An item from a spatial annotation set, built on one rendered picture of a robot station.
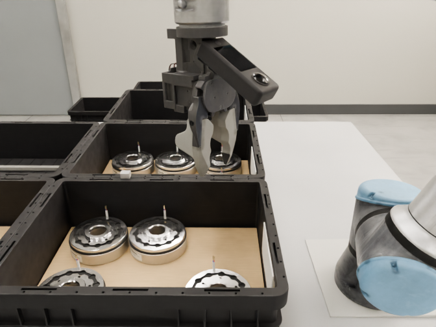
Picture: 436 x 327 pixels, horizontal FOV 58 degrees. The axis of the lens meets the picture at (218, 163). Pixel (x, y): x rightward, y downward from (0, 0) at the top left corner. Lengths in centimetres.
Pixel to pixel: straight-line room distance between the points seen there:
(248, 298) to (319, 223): 57
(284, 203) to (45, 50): 317
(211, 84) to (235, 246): 32
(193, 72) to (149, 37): 314
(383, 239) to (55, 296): 46
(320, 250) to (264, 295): 46
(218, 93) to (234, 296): 27
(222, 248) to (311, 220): 38
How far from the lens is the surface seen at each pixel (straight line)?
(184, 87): 56
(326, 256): 94
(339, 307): 84
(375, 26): 391
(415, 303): 67
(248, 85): 50
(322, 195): 117
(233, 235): 76
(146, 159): 99
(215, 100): 55
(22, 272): 68
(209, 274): 64
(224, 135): 61
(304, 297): 84
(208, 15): 53
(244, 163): 102
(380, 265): 62
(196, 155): 56
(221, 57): 52
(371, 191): 75
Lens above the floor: 129
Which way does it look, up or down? 27 degrees down
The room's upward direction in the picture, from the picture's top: straight up
